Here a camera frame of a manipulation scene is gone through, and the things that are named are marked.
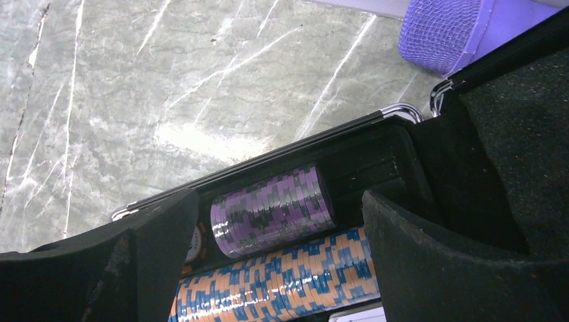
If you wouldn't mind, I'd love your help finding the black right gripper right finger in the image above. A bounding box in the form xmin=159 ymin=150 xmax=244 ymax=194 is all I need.
xmin=362 ymin=191 xmax=568 ymax=321

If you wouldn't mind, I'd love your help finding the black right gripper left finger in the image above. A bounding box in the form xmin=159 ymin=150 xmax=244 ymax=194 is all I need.
xmin=1 ymin=189 xmax=199 ymax=321

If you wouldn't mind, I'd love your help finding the purple poker chip stack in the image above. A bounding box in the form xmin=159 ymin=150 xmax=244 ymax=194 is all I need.
xmin=210 ymin=164 xmax=336 ymax=259

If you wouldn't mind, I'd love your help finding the black poker chip case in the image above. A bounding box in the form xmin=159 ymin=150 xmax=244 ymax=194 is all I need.
xmin=110 ymin=6 xmax=569 ymax=322

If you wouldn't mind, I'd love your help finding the playing cards deck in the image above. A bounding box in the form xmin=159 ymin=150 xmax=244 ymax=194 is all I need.
xmin=328 ymin=307 xmax=386 ymax=322

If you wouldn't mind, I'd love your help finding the blue orange ten chip stack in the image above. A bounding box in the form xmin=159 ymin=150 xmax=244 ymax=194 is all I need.
xmin=168 ymin=226 xmax=380 ymax=321

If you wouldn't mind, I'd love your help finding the purple object behind case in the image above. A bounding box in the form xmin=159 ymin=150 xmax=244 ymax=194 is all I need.
xmin=399 ymin=0 xmax=560 ymax=76

